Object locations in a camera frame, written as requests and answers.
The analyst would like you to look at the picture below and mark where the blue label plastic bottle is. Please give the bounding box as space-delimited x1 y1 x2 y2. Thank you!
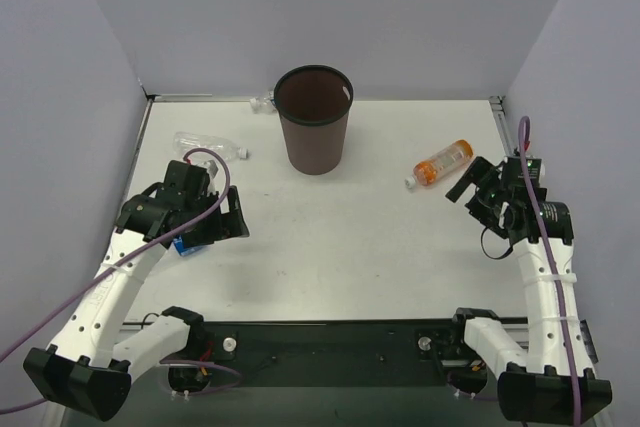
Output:
172 237 205 257

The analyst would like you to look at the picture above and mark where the orange label plastic bottle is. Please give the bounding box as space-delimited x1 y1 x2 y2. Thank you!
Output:
404 139 474 190

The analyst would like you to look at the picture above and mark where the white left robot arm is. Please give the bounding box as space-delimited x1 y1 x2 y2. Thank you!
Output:
23 160 249 421

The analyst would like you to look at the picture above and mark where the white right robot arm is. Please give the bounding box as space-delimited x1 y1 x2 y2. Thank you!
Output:
446 155 612 426

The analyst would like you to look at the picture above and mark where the clear bottle behind bin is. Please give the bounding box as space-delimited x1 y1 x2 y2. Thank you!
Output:
249 90 277 114

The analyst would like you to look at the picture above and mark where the brown plastic waste bin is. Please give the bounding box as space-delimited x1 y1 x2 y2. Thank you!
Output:
274 65 354 175

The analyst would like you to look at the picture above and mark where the clear plastic bottle left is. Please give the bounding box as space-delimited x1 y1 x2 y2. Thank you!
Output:
173 131 250 162

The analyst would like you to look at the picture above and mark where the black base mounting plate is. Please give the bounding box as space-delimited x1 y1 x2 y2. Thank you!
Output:
177 319 488 393

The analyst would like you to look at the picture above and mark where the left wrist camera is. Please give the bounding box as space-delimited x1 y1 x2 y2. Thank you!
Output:
192 160 219 179

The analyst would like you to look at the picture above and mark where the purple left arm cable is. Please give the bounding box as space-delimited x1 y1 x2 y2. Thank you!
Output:
0 146 244 411

